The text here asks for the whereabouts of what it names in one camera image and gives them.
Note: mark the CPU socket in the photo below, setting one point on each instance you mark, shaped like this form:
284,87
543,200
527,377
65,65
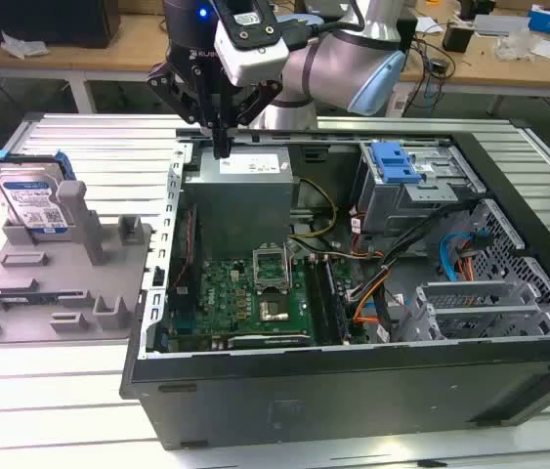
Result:
275,311

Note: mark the black open PC case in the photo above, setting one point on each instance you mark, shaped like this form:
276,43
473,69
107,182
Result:
304,391

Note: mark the small black container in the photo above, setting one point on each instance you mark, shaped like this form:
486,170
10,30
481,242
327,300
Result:
456,38

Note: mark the grey plastic parts rack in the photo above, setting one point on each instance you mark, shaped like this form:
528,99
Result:
59,273

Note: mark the grey power supply unit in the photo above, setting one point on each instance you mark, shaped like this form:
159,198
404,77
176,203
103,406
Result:
240,205

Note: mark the green motherboard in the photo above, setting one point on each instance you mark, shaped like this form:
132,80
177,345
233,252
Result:
225,293

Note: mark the blue plastic drive latch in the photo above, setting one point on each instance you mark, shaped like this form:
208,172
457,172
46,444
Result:
392,163

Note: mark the grey metal disk bay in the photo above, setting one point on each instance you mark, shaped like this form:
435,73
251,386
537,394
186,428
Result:
475,293

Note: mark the hard disk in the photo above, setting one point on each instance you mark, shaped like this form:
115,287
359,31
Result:
30,195

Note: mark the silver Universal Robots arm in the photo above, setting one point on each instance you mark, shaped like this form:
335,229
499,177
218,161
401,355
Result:
333,63

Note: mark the black graphics card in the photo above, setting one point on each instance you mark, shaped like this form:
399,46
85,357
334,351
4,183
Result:
269,340

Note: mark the RAM slot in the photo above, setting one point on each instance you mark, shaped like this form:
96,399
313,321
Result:
316,303
334,300

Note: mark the crumpled clear plastic bag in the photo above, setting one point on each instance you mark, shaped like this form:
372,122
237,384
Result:
23,46

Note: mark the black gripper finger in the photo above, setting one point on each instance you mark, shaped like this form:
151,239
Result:
257,100
177,95

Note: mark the grey optical drive cage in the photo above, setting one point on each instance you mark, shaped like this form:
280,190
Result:
392,205

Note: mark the large black box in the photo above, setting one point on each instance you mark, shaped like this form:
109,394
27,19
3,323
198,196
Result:
59,24

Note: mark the silver flat device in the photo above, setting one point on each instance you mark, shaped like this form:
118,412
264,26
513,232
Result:
499,24

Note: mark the wooden workbench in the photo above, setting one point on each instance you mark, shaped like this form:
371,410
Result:
123,56

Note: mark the white paper sheet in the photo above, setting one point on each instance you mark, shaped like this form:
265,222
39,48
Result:
428,25

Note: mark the clear plastic wrapping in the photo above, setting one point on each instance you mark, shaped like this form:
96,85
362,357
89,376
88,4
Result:
511,46

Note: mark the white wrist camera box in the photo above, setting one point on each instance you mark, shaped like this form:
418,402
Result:
255,54

